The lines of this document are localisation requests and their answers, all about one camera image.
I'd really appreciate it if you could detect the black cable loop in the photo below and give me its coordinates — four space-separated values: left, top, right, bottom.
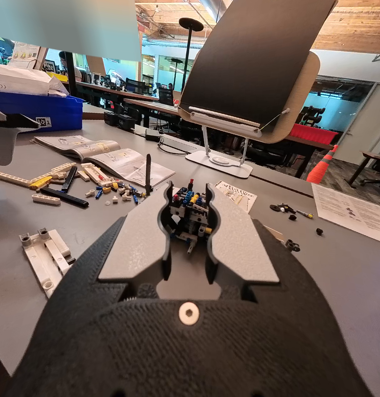
157 138 189 155

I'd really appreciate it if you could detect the black battery charger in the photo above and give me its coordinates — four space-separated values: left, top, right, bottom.
104 111 136 130

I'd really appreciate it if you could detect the red plastic bin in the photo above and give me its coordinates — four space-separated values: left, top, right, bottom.
289 122 339 145

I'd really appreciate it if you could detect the black metal post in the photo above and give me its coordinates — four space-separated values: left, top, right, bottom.
66 51 77 97

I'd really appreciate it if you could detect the grey desk cable hatch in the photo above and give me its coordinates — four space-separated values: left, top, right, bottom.
164 136 206 153

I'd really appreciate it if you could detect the zebra-striped lego aeroplane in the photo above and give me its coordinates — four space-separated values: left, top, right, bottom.
143 153 301 255

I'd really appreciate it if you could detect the zebra-striped sticker sheet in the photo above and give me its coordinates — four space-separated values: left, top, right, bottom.
214 181 258 214

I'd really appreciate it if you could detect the white printed paper sheet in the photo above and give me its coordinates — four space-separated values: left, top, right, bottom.
311 183 380 244

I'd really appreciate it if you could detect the white lego wing assembly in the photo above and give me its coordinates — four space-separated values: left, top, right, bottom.
19 228 76 299
81 163 114 183

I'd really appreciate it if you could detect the long white lego beam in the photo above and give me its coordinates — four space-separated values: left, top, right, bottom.
0 170 32 187

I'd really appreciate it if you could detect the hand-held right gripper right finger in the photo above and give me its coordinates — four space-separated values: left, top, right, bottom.
206 183 280 285

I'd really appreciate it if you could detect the white paper packaging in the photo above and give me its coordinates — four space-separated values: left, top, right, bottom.
0 63 69 97

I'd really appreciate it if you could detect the slim silver air duct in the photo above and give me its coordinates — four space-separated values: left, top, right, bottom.
204 0 223 19

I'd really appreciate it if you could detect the yellow lego panel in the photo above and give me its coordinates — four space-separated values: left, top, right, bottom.
29 176 53 190

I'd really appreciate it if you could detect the black dumbbell rack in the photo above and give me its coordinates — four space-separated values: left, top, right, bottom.
299 105 327 126

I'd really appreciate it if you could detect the short white lego beam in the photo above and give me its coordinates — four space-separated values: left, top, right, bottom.
32 194 61 206

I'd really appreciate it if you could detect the wide white lego beam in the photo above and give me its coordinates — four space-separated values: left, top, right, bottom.
30 162 76 183

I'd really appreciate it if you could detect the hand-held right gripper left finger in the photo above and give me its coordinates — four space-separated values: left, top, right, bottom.
98 181 174 283

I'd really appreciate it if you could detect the blue plastic bin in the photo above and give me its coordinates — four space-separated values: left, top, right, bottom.
0 90 83 132

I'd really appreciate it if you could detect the tan board with papers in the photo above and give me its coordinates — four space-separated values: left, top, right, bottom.
8 42 48 70

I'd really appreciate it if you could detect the lego instruction booklet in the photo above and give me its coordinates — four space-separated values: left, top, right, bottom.
30 135 176 189

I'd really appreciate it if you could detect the black floor lamp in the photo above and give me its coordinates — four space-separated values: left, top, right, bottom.
178 18 204 93
171 57 185 90

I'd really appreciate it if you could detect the pile of small lego pieces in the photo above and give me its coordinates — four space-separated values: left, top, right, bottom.
85 178 147 205

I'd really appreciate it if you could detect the black panel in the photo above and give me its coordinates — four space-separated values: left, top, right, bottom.
180 0 338 128

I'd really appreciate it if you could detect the dark side table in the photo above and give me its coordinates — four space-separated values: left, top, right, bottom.
348 151 380 187

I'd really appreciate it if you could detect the red orange object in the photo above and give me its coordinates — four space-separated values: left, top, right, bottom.
306 144 339 183

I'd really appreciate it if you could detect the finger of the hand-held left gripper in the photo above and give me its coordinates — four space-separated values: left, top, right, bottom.
0 128 24 166
0 105 41 130

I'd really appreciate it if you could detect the long wooden table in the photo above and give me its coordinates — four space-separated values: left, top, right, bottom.
123 98 335 179

